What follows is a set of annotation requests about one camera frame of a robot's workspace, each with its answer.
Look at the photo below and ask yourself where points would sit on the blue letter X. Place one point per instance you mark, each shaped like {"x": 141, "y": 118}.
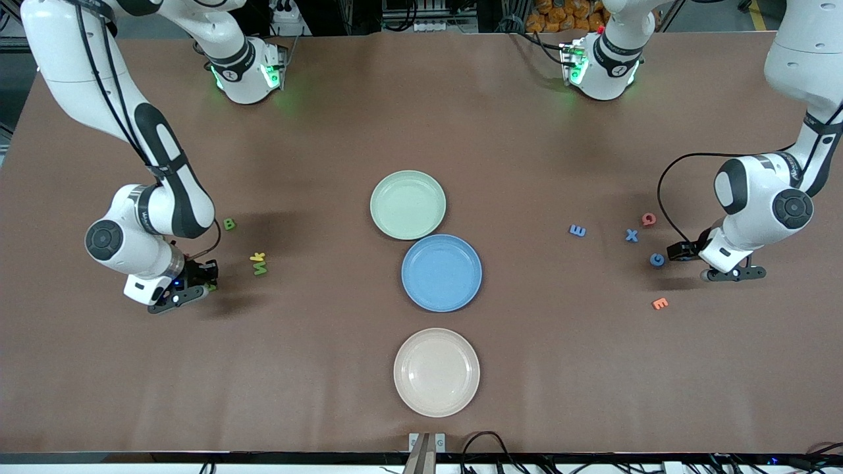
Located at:
{"x": 631, "y": 235}

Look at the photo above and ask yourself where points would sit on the blue letter E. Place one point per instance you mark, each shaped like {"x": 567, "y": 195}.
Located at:
{"x": 577, "y": 230}

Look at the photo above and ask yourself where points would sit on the aluminium camera mount post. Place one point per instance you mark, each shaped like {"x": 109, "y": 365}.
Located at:
{"x": 421, "y": 454}

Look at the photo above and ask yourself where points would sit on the brown table cover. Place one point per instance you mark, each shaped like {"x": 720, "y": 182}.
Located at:
{"x": 197, "y": 368}

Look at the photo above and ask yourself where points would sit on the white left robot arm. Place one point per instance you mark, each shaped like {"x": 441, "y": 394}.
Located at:
{"x": 757, "y": 197}

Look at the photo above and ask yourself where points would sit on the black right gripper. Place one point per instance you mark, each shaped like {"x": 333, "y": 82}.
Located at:
{"x": 195, "y": 271}

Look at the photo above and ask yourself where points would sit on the red letter Q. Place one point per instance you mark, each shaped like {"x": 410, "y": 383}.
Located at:
{"x": 646, "y": 219}

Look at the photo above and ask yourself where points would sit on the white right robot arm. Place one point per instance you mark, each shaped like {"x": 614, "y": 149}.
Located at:
{"x": 164, "y": 164}

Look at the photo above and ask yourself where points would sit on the bag of orange items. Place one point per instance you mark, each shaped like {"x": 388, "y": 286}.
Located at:
{"x": 560, "y": 16}

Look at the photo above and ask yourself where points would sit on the blue plate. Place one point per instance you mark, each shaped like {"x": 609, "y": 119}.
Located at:
{"x": 441, "y": 272}

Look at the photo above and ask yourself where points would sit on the orange letter E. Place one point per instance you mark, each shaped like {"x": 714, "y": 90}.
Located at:
{"x": 660, "y": 303}

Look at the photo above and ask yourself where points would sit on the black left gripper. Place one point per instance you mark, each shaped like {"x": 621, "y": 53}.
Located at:
{"x": 699, "y": 246}

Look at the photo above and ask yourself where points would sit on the beige plate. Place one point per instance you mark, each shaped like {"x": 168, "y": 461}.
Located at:
{"x": 436, "y": 372}

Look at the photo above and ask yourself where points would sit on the white power strip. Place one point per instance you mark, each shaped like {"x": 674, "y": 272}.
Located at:
{"x": 288, "y": 9}
{"x": 435, "y": 26}

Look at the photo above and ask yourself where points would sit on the green plate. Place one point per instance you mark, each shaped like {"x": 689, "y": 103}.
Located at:
{"x": 415, "y": 191}

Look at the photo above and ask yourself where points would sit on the metal equipment rack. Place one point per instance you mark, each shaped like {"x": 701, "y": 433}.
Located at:
{"x": 395, "y": 10}

